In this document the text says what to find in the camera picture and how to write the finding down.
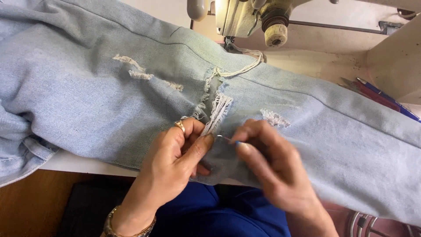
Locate person's left hand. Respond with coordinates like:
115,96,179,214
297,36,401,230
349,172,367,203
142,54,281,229
113,117,215,228

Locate person's right hand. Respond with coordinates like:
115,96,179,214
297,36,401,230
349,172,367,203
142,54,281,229
229,119,329,218

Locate blue-handled seam ripper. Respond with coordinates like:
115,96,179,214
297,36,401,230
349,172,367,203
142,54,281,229
217,134,243,146

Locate light blue ripped denim jeans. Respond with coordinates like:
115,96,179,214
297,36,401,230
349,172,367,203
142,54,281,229
0,0,421,227

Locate person's blue clothing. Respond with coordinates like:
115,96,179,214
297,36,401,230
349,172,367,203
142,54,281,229
150,182,292,237

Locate black bag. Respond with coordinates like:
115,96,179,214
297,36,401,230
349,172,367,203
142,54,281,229
57,182,140,237

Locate white twisted thread strand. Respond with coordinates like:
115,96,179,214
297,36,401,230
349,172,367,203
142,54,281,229
214,45,264,78

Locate blue pen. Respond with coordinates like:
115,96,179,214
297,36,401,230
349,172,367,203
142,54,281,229
356,77,421,124

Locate dark metal rod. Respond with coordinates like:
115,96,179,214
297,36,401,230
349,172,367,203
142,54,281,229
288,20,383,34

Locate cream industrial sewing machine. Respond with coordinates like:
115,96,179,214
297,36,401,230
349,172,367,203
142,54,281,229
186,0,421,106

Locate gold and silver wrist bracelet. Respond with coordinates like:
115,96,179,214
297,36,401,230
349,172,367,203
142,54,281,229
103,205,157,237

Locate chrome wire frame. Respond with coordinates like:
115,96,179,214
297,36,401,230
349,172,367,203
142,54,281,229
349,211,421,237

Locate grey metal hinge bracket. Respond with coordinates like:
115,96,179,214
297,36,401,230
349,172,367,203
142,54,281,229
378,21,405,36

